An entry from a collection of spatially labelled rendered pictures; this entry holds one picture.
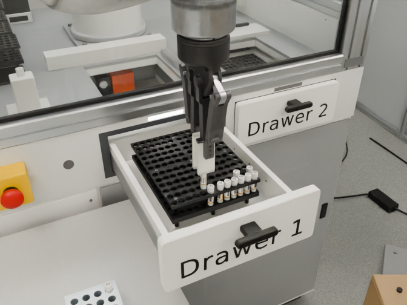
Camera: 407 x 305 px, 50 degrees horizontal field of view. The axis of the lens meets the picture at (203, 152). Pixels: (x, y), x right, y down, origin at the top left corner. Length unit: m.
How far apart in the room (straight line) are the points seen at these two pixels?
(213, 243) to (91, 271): 0.26
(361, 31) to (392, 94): 1.72
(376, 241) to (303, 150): 0.96
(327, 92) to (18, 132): 0.72
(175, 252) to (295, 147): 0.61
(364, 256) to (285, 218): 1.27
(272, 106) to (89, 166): 0.44
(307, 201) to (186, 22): 0.36
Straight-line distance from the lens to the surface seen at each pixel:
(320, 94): 1.13
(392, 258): 2.00
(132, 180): 0.83
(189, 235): 0.66
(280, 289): 1.60
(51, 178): 0.94
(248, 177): 0.80
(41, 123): 0.87
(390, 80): 2.87
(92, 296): 0.78
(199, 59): 0.61
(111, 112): 0.90
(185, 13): 0.59
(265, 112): 1.05
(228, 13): 0.60
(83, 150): 0.92
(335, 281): 1.88
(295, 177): 1.26
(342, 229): 2.10
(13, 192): 0.86
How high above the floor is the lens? 1.39
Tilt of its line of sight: 34 degrees down
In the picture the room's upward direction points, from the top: straight up
